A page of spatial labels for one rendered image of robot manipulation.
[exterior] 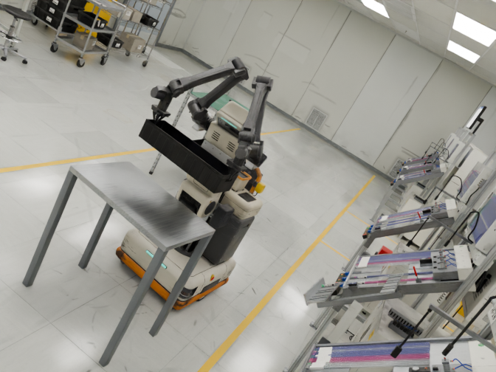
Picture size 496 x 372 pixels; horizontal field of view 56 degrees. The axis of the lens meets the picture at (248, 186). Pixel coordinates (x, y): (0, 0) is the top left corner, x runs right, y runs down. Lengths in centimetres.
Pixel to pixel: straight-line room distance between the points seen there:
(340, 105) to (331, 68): 94
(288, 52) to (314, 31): 78
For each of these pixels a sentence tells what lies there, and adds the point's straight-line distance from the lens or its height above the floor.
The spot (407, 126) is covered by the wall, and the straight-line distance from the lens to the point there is 1161.
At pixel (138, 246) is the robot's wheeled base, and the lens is 321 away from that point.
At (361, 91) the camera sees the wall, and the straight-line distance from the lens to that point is 1171.
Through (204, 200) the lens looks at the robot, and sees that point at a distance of 288.
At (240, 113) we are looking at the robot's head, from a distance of 276.
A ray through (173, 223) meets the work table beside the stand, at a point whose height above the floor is 80.
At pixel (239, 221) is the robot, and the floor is 68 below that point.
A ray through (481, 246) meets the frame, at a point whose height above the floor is 141.
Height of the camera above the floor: 190
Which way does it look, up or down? 19 degrees down
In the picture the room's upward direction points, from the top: 30 degrees clockwise
